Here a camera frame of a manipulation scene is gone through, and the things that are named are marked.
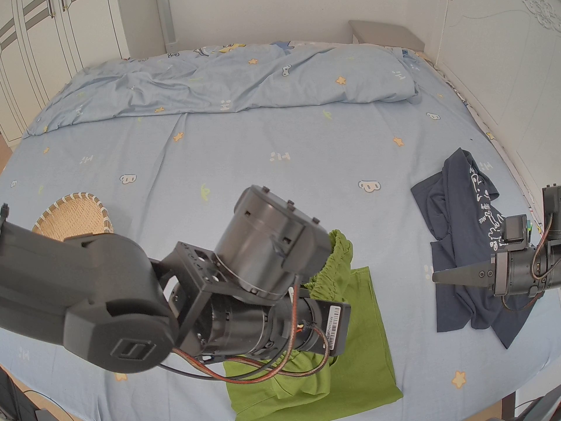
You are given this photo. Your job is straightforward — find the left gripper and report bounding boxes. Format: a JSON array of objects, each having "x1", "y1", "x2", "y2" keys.
[{"x1": 199, "y1": 294, "x2": 352, "y2": 363}]

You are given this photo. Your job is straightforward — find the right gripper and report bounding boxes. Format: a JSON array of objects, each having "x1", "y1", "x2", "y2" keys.
[{"x1": 493, "y1": 244, "x2": 561, "y2": 297}]

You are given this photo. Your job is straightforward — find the green shorts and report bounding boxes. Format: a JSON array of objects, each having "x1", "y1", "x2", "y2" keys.
[{"x1": 224, "y1": 228, "x2": 404, "y2": 421}]

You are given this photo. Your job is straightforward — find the round woven basket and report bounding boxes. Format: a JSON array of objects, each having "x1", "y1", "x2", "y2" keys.
[{"x1": 32, "y1": 191, "x2": 115, "y2": 240}]

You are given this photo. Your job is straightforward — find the bed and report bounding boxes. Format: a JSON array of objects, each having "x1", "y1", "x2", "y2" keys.
[{"x1": 0, "y1": 0, "x2": 561, "y2": 421}]

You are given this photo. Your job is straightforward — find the dark blue T-shirt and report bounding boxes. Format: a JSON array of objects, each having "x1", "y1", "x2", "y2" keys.
[{"x1": 411, "y1": 147, "x2": 546, "y2": 350}]

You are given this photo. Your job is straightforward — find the pale blue quilt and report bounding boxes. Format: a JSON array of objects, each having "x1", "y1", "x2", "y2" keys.
[{"x1": 22, "y1": 40, "x2": 423, "y2": 137}]

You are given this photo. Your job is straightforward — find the grey bedside table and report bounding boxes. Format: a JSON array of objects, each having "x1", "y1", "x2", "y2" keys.
[{"x1": 348, "y1": 20, "x2": 426, "y2": 51}]

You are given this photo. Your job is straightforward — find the white wardrobe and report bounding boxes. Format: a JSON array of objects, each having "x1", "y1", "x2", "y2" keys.
[{"x1": 0, "y1": 0, "x2": 132, "y2": 144}]

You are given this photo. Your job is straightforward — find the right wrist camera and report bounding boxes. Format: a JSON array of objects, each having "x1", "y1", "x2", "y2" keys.
[{"x1": 502, "y1": 215, "x2": 533, "y2": 253}]

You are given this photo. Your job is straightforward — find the grey wall duct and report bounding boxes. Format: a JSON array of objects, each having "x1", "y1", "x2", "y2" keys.
[{"x1": 153, "y1": 0, "x2": 178, "y2": 45}]

